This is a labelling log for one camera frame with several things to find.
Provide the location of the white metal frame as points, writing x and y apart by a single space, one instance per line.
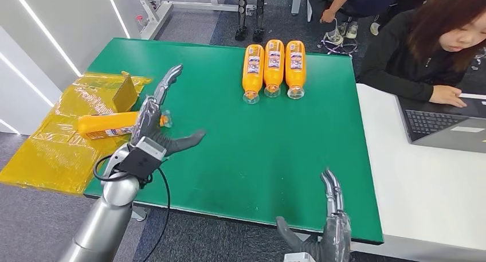
161 14

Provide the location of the grey laptop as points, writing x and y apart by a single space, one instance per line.
436 127

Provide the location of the chair base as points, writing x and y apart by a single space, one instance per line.
338 47

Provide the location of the seated person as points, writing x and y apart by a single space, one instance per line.
360 0

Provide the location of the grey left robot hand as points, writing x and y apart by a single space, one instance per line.
150 119

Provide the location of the person at laptop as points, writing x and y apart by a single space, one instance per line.
398 61

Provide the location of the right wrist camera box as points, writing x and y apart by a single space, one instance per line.
298 258

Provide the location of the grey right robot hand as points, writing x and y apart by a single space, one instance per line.
336 237

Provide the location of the green table mat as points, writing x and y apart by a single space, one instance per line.
235 138

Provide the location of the white shoe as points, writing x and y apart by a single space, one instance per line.
351 30
333 37

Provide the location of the black robot leg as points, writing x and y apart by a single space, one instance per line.
240 12
259 14

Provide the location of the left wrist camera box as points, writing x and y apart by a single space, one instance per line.
146 154

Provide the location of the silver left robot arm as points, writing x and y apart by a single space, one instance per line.
102 222

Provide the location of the yellow film-wrapped cardboard box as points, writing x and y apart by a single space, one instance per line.
49 157

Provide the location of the small red-topped fixture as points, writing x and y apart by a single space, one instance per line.
139 19

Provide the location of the orange juice bottle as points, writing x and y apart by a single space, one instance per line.
253 75
273 71
106 124
295 71

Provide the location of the seated person's hand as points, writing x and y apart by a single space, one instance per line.
326 15

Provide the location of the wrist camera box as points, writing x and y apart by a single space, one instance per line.
298 258
146 154

